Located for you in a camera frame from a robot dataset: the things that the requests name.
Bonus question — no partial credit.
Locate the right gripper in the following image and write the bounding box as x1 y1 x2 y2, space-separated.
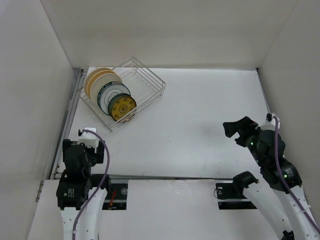
222 115 266 166

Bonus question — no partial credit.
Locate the white plate dark lettered rim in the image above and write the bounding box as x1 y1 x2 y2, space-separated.
96 81 131 115

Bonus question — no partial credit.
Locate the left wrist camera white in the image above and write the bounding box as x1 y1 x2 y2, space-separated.
77 129 99 149

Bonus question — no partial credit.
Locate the blue patterned small plate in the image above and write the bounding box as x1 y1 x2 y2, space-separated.
107 93 130 116

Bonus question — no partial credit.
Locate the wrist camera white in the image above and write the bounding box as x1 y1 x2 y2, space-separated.
77 129 99 149
260 113 281 131

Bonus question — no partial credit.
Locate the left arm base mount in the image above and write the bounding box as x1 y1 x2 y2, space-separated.
80 173 130 211

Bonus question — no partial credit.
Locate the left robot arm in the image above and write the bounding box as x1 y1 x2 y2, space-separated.
56 139 112 240

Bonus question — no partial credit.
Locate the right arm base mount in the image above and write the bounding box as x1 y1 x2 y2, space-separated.
214 182 256 210

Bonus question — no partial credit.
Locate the cream plate back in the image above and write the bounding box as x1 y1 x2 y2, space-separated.
83 67 115 98

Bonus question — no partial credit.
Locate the cream plate front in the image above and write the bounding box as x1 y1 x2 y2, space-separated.
87 70 122 103

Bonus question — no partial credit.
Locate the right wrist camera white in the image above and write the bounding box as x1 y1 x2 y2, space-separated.
260 113 281 131

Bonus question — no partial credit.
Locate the wire dish rack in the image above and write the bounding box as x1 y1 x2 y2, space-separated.
78 57 166 132

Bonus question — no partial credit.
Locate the yellow patterned small plate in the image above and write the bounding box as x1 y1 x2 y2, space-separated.
111 96 137 121

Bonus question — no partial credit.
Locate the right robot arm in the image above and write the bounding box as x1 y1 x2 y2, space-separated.
216 113 320 240

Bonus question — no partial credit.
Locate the aluminium frame rail left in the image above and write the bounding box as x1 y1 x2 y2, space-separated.
45 67 88 180

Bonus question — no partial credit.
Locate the cream plate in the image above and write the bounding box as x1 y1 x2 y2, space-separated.
87 70 122 103
83 67 115 98

